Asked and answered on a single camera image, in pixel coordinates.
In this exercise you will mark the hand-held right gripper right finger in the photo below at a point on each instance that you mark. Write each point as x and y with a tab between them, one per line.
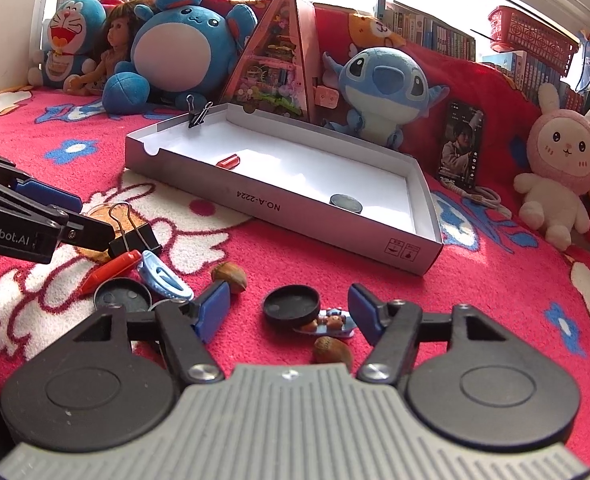
365	315

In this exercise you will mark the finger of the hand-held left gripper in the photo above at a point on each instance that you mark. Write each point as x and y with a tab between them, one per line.
45	194
87	232

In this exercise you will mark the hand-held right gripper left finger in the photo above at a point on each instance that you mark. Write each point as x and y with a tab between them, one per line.
212	312

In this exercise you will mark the blue bear hair clip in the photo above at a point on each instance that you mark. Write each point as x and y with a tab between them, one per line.
332	321

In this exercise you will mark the brown hazelnut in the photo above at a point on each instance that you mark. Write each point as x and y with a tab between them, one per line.
230	277
332	351

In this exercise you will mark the red plastic cap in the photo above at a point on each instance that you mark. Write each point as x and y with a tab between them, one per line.
227	162
110	270

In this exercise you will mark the large black binder clip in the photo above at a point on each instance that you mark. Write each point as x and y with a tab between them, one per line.
134	240

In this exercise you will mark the black round lid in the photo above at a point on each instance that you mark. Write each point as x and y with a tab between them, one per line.
291	305
120	297
346	204

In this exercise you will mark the grey cardboard box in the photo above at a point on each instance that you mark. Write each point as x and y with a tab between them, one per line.
295	225

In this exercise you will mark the light blue hair clip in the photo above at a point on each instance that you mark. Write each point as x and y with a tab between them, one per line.
165	280

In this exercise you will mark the pink printed blanket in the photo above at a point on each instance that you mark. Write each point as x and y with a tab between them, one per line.
500	285

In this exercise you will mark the blue robot cat plush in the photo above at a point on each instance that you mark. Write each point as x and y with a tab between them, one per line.
70	35

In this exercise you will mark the small black binder clip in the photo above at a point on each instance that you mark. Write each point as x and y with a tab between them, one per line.
197	112

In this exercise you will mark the brown-haired doll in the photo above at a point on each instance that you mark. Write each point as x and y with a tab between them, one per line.
112	45

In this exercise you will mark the black smartphone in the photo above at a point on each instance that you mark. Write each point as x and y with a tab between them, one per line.
461	147

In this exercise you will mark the round blue plush toy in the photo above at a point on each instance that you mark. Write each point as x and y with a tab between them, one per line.
175	45

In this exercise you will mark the blue alien plush toy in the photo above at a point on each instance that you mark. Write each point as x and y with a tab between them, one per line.
380	90

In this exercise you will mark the pink bunny plush toy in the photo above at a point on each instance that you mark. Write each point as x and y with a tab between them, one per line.
562	160

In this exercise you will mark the pink triangular dollhouse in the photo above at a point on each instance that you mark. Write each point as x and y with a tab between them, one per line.
275	55

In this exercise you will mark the row of books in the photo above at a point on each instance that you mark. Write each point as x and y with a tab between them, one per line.
425	30

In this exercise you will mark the red plastic basket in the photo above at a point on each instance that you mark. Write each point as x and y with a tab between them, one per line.
530	35

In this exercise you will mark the small pink switch box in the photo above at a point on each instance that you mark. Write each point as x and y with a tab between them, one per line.
326	96

